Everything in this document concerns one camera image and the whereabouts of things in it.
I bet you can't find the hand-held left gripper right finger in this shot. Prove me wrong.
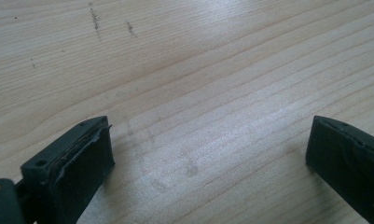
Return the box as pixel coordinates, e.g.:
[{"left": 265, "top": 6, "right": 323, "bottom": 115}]
[{"left": 305, "top": 115, "right": 374, "bottom": 224}]

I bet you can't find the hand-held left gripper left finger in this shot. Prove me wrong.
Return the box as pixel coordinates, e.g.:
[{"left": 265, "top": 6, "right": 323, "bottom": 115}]
[{"left": 21, "top": 115, "right": 116, "bottom": 224}]

